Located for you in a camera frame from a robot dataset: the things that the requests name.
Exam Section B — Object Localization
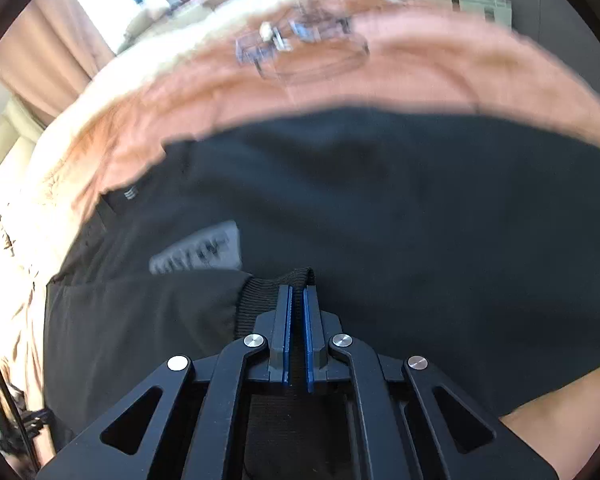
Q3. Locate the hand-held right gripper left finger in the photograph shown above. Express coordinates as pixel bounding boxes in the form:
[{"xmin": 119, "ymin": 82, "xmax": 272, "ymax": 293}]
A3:
[{"xmin": 37, "ymin": 285, "xmax": 294, "ymax": 480}]

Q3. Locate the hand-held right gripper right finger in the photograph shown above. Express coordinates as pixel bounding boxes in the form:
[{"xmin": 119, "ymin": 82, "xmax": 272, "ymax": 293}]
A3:
[{"xmin": 303, "ymin": 285, "xmax": 561, "ymax": 480}]

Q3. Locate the black sweatshirt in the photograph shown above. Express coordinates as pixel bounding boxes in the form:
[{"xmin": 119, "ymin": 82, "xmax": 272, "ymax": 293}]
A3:
[{"xmin": 42, "ymin": 107, "xmax": 600, "ymax": 453}]

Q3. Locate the black tripod stand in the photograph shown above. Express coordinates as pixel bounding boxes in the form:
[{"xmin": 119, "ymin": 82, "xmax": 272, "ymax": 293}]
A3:
[{"xmin": 0, "ymin": 320, "xmax": 54, "ymax": 472}]

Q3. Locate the orange-brown blanket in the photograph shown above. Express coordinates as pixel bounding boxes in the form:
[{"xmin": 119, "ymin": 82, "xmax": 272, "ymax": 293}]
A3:
[{"xmin": 0, "ymin": 0, "xmax": 600, "ymax": 461}]

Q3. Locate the cream cushion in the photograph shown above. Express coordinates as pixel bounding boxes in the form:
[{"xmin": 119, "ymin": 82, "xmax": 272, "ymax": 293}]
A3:
[{"xmin": 0, "ymin": 97, "xmax": 47, "ymax": 202}]

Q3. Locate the beige curtain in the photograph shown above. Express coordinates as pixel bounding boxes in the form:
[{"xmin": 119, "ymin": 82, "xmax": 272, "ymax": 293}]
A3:
[{"xmin": 0, "ymin": 0, "xmax": 117, "ymax": 126}]

